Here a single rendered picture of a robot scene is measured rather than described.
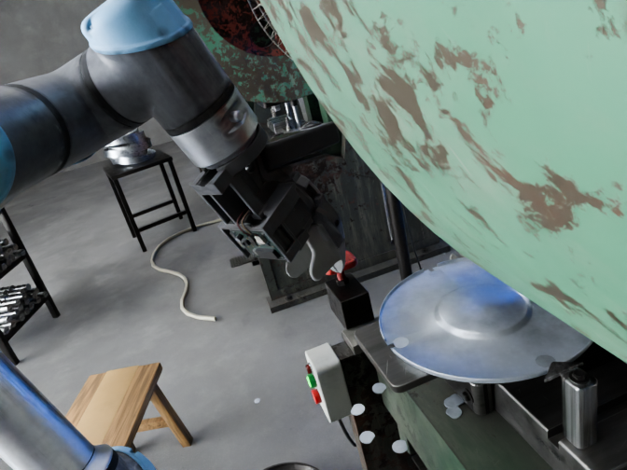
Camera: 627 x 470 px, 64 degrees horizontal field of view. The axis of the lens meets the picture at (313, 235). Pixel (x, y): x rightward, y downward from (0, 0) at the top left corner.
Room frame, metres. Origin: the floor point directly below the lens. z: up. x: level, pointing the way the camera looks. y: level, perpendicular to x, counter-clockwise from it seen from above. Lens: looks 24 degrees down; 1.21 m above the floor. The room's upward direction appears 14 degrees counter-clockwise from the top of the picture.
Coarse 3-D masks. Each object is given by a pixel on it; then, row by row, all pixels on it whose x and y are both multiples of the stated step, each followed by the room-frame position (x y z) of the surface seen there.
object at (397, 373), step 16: (368, 336) 0.58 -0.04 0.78; (368, 352) 0.55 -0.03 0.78; (384, 352) 0.54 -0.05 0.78; (384, 368) 0.51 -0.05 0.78; (400, 368) 0.50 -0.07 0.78; (416, 368) 0.49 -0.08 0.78; (400, 384) 0.47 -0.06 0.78; (416, 384) 0.48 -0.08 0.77; (464, 384) 0.54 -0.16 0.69; (480, 384) 0.52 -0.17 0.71; (464, 400) 0.53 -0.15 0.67; (480, 400) 0.52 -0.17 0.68
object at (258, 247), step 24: (264, 144) 0.47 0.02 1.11; (216, 168) 0.45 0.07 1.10; (240, 168) 0.45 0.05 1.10; (264, 168) 0.48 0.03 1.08; (288, 168) 0.50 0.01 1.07; (216, 192) 0.44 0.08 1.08; (240, 192) 0.45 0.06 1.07; (264, 192) 0.48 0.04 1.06; (288, 192) 0.47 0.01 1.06; (240, 216) 0.46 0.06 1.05; (264, 216) 0.48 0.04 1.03; (288, 216) 0.47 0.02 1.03; (240, 240) 0.47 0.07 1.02; (264, 240) 0.45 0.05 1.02; (288, 240) 0.46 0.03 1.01
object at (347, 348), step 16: (352, 336) 0.78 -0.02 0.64; (336, 352) 0.77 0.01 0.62; (352, 352) 0.76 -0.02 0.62; (352, 368) 0.75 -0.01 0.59; (368, 368) 0.76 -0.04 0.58; (352, 384) 0.75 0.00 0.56; (368, 384) 0.76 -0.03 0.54; (352, 400) 0.75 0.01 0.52; (368, 400) 0.76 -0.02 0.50; (352, 416) 0.76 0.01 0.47; (368, 416) 0.75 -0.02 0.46; (384, 416) 0.76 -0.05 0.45; (384, 432) 0.76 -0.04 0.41; (368, 448) 0.75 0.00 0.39; (384, 448) 0.76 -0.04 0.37; (368, 464) 0.75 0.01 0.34; (384, 464) 0.76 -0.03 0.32; (400, 464) 0.76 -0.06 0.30
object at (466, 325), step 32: (416, 288) 0.67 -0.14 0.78; (448, 288) 0.65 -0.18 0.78; (480, 288) 0.62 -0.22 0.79; (512, 288) 0.61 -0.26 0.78; (384, 320) 0.61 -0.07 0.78; (416, 320) 0.59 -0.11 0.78; (448, 320) 0.56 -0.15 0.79; (480, 320) 0.55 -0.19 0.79; (512, 320) 0.53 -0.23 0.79; (544, 320) 0.52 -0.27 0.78; (416, 352) 0.52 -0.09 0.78; (448, 352) 0.51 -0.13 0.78; (480, 352) 0.49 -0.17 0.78; (512, 352) 0.48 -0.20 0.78; (544, 352) 0.47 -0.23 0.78; (576, 352) 0.45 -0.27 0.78
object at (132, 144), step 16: (112, 144) 3.22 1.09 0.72; (128, 144) 3.51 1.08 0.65; (144, 144) 3.31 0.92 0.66; (112, 160) 3.39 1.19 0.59; (128, 160) 3.32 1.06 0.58; (144, 160) 3.34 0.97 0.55; (160, 160) 3.25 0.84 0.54; (112, 176) 3.12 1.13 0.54; (176, 176) 3.28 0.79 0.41; (128, 208) 3.13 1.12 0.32; (176, 208) 3.60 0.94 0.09; (128, 224) 3.45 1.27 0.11; (192, 224) 3.27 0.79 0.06
